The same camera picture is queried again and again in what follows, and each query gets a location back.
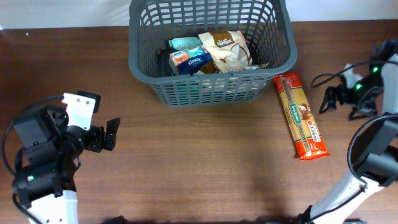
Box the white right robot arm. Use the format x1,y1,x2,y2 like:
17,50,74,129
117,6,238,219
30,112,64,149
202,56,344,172
296,38,397,223

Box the beige pouch chocolate contents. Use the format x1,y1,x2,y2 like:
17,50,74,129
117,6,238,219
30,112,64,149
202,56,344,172
195,60,270,75

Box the San Remo spaghetti packet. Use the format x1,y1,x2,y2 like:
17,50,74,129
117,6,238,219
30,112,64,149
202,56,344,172
273,72,330,161

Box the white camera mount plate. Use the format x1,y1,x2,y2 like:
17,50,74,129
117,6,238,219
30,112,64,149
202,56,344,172
62,93,96,131

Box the grey plastic basket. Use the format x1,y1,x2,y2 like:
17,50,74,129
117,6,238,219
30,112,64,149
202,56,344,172
128,0,297,107

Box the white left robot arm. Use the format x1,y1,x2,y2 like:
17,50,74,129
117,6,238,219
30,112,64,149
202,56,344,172
12,116,121,223

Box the light teal snack wrapper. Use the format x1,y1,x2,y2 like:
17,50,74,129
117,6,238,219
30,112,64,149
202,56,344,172
168,37,202,50

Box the Kleenex tissue pack box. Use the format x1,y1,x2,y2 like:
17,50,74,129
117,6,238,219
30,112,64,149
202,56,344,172
169,46,212,75

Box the beige pouch white contents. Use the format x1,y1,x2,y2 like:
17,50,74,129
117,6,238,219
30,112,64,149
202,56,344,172
198,30,252,73

